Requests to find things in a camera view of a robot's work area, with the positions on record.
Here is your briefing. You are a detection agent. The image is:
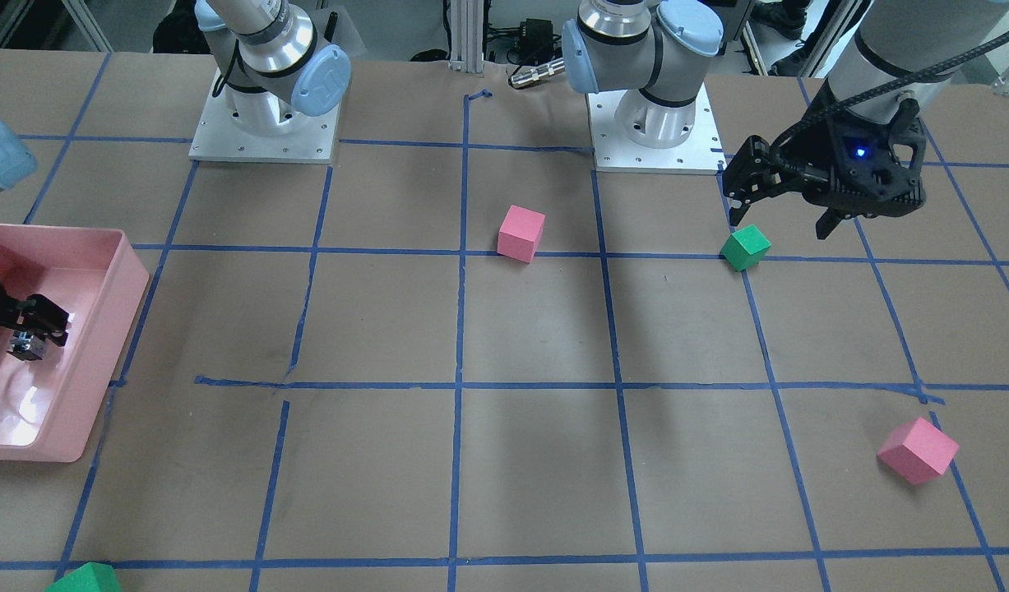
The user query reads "aluminium frame post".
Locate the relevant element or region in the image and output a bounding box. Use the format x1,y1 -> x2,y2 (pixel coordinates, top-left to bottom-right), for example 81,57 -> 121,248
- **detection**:
447,0 -> 485,76

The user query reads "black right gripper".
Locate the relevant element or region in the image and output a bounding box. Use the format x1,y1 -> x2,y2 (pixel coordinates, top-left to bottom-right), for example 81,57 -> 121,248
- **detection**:
0,282 -> 69,346

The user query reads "green cube near bin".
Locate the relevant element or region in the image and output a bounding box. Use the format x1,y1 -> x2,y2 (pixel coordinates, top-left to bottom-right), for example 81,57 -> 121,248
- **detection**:
45,562 -> 123,592

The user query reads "pink plastic bin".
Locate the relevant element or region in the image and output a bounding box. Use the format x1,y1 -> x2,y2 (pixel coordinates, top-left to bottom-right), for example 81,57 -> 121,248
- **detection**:
0,224 -> 150,462

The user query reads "green cube near base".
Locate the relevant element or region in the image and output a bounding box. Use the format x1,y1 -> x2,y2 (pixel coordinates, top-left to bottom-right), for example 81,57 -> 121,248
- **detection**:
720,225 -> 772,272

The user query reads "pink cube near bases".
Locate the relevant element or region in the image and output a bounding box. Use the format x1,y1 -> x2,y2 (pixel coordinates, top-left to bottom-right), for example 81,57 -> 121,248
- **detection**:
496,205 -> 546,263

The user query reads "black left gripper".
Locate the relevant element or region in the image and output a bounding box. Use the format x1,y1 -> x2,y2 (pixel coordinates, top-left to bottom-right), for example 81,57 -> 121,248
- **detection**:
722,104 -> 926,240

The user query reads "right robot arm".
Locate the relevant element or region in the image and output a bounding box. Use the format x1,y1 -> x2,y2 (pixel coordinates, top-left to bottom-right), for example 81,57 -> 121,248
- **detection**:
0,119 -> 68,361

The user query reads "pink cube far side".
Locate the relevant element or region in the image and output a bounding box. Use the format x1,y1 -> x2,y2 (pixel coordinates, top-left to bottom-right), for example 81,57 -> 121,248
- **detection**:
877,419 -> 961,486

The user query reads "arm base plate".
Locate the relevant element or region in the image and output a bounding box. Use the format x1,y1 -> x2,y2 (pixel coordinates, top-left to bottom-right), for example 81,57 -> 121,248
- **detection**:
586,84 -> 725,175
188,86 -> 341,164

